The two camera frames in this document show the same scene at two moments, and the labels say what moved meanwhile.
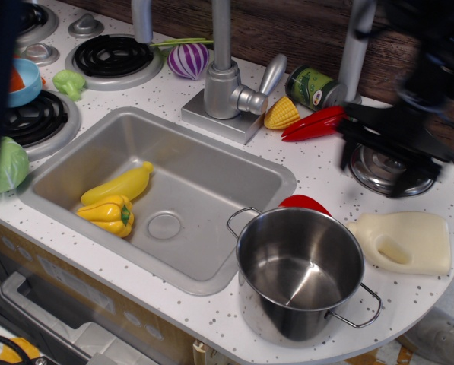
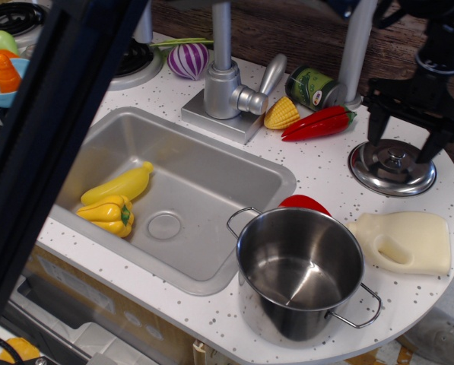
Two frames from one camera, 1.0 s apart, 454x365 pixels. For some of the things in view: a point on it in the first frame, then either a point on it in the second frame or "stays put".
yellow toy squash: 129,184 stays put
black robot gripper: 431,39 to 438,93
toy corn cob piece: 281,114 stays put
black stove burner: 35,23 to 14,17
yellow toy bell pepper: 114,216 stays put
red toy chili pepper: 323,122 stays put
